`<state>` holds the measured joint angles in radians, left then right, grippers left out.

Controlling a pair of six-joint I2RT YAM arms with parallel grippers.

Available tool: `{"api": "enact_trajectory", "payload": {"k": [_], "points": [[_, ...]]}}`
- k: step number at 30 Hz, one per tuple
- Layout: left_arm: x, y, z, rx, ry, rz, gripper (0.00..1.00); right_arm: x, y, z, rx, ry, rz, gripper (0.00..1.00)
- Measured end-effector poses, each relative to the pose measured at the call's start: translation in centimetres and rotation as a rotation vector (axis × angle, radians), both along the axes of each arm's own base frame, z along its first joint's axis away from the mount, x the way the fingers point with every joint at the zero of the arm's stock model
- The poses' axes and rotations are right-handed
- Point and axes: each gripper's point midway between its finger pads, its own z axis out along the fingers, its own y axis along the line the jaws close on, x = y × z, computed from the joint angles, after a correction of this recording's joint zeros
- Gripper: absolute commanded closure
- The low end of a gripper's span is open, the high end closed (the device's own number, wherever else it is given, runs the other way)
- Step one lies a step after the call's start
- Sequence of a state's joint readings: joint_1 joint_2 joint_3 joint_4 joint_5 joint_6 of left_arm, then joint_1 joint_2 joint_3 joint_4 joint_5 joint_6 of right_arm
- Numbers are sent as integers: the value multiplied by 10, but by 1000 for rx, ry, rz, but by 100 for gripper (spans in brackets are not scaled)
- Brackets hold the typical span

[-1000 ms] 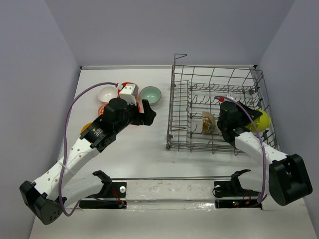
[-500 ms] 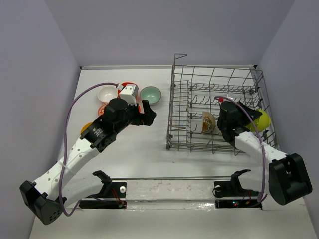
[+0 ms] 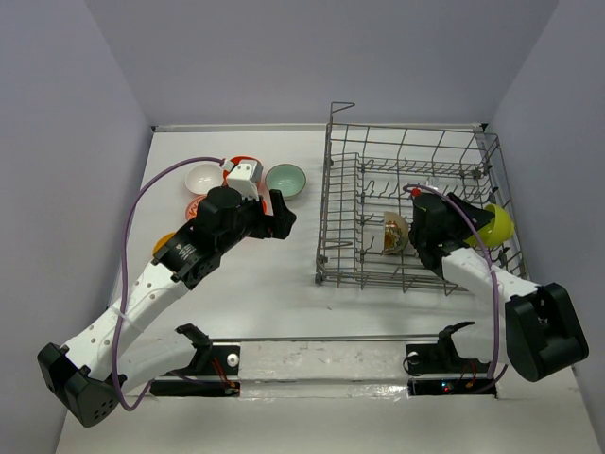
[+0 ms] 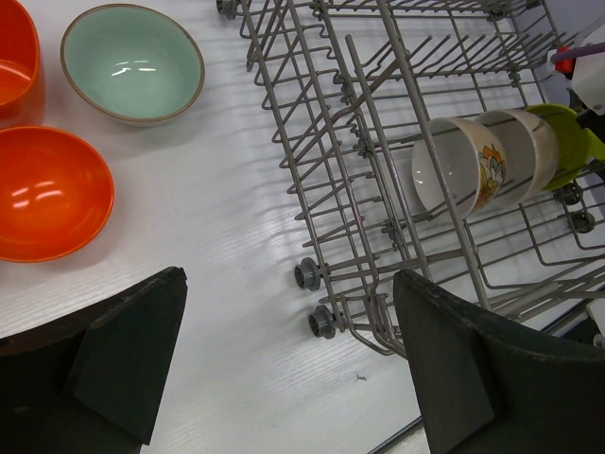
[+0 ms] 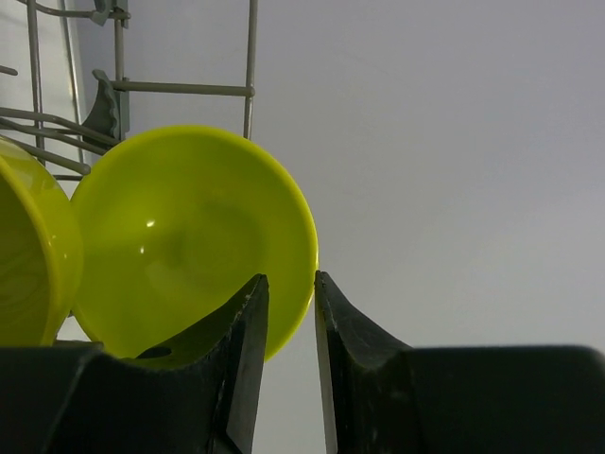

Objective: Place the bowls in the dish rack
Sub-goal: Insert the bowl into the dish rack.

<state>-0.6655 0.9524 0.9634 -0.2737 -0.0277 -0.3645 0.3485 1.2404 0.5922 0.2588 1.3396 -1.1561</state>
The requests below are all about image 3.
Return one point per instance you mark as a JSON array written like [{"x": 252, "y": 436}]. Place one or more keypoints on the pale green ceramic bowl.
[{"x": 290, "y": 180}]

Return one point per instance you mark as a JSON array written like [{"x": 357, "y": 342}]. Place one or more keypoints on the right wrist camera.
[{"x": 427, "y": 186}]

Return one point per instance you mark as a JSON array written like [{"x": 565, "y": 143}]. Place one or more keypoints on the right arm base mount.
[{"x": 436, "y": 369}]

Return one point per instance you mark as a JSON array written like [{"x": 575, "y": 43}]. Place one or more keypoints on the lime green bowl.
[{"x": 493, "y": 224}]

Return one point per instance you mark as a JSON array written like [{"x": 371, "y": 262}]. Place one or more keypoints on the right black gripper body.
[{"x": 460, "y": 222}]

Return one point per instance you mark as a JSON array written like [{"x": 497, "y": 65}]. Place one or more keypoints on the orange square bowl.
[{"x": 241, "y": 158}]

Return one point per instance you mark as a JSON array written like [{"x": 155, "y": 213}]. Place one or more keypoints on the red white patterned bowl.
[{"x": 192, "y": 207}]

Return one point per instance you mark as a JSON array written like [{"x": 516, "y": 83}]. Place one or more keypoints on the beige painted ceramic bowl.
[{"x": 395, "y": 233}]

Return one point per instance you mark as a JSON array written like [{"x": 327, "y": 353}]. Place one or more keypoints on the yellow bowl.
[{"x": 161, "y": 242}]

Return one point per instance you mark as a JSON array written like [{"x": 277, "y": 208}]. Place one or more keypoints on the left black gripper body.
[{"x": 252, "y": 223}]

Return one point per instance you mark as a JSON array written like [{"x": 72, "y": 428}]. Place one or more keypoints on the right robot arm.
[{"x": 536, "y": 330}]

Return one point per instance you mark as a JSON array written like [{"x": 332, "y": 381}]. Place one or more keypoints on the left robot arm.
[{"x": 92, "y": 372}]

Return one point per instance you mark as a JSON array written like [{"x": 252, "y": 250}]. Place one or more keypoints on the grey wire dish rack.
[{"x": 364, "y": 172}]

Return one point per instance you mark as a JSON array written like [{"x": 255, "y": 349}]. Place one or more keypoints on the small white bowl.
[{"x": 202, "y": 178}]

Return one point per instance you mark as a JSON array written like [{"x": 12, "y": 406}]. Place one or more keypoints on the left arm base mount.
[{"x": 212, "y": 371}]

